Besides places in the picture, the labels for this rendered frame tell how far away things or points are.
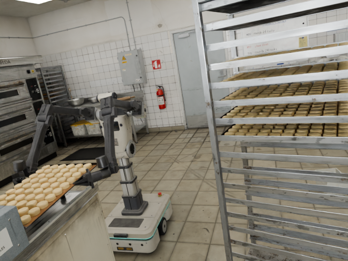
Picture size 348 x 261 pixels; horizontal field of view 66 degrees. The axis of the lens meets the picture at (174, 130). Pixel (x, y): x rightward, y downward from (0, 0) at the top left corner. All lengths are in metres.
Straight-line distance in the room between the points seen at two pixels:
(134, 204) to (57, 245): 1.13
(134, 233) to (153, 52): 4.23
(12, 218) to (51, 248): 0.48
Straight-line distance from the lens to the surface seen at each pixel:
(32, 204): 1.49
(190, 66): 5.70
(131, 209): 2.61
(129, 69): 5.94
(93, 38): 6.55
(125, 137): 2.30
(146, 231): 2.38
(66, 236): 1.61
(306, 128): 1.42
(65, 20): 6.96
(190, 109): 5.85
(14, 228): 1.11
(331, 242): 2.07
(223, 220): 1.60
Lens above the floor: 1.58
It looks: 15 degrees down
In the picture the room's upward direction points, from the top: 10 degrees counter-clockwise
